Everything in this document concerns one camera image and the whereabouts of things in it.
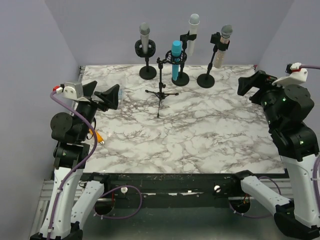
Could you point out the black round-base holder stand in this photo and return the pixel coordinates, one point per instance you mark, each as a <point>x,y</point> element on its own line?
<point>206,80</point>

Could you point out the silver microphone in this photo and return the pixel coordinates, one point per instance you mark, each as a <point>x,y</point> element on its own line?
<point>144,30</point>

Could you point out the black front mounting rail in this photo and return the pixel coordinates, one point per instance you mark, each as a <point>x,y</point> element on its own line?
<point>169,190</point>

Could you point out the black tripod shock-mount stand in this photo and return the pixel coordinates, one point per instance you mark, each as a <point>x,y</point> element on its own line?
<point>161,95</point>

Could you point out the white microphone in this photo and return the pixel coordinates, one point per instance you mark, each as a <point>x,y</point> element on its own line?
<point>194,22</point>

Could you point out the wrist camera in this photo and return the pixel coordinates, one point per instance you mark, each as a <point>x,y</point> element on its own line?
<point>70,90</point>
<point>297,75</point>

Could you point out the blue microphone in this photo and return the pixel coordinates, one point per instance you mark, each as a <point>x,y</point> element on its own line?
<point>176,50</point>

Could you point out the clear plastic screw box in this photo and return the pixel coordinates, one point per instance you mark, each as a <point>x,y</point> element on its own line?
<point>120,96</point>

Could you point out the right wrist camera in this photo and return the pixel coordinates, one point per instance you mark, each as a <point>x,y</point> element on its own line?
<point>297,75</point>

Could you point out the glitter microphone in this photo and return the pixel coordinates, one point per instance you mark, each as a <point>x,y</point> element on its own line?
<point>223,45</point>

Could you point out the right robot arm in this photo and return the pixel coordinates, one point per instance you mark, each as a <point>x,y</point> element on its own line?
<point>286,104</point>

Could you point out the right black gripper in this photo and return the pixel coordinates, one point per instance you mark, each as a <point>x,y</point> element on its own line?
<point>246,83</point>

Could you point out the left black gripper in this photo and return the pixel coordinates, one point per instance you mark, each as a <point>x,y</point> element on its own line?
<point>110,96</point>

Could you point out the black round-base clip stand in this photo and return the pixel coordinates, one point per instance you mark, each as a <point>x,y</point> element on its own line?
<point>182,77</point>

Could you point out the black round-base shock-mount stand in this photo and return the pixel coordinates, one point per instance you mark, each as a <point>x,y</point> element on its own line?
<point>147,72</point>

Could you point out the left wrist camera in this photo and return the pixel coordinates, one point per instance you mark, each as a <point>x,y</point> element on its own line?
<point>70,90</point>

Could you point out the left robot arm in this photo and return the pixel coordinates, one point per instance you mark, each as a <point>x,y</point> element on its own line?
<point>76,141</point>

